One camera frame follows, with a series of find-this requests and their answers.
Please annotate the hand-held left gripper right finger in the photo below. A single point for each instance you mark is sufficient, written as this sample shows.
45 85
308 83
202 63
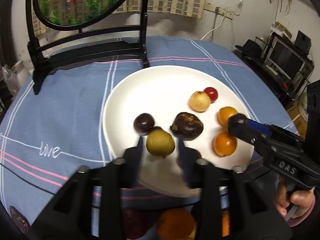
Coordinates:
183 160

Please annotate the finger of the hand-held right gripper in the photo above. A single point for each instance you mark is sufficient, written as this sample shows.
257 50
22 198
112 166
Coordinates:
252 138
257 125

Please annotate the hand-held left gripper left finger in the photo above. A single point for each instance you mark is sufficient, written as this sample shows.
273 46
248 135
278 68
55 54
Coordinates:
136 155

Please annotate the yellow-green round fruit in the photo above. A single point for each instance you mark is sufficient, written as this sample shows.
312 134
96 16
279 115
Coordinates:
160 142

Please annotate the orange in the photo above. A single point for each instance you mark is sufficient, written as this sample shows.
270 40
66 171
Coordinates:
225 115
176 223
225 143
225 222

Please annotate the large wrinkled dark fruit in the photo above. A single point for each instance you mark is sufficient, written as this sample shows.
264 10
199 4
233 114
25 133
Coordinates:
187 125

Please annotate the small red fruit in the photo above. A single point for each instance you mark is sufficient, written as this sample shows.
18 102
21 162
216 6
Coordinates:
210 93

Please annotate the tan round fruit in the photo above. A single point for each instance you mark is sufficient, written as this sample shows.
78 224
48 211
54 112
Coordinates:
199 101

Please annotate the white round plate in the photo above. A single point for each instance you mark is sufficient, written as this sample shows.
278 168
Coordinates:
162 92

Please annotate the person's right hand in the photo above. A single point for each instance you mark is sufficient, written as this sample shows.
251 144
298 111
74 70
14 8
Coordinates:
301 201

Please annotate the cardboard box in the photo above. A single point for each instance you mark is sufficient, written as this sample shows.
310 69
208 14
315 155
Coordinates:
293 113

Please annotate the white plastic bucket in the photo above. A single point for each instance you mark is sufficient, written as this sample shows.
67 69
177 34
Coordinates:
303 115

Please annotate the black desk shelf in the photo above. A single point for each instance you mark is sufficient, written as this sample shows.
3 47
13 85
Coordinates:
255 65

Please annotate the dark red plum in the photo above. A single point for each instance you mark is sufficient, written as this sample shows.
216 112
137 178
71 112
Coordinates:
132 223

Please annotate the computer monitor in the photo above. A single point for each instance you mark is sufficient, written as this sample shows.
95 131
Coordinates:
285 57

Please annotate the small yellow-green fruit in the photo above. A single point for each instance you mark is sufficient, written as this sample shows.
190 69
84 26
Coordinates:
192 234

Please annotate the blue plaid tablecloth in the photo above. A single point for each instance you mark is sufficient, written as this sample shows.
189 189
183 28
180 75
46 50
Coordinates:
75 105

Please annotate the black hat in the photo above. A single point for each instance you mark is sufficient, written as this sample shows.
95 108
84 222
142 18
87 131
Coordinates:
251 46

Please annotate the black speaker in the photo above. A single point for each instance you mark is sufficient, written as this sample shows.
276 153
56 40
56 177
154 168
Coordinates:
303 41

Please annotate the flat box on shelf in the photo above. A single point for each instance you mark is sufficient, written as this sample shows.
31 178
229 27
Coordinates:
281 28

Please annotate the goldfish screen on black stand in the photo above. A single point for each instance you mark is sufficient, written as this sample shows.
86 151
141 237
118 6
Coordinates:
87 33

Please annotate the clear plastic bag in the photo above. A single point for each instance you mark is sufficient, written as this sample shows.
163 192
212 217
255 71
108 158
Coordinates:
12 77

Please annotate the white wall socket strip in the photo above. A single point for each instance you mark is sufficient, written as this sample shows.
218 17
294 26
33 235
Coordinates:
220 10

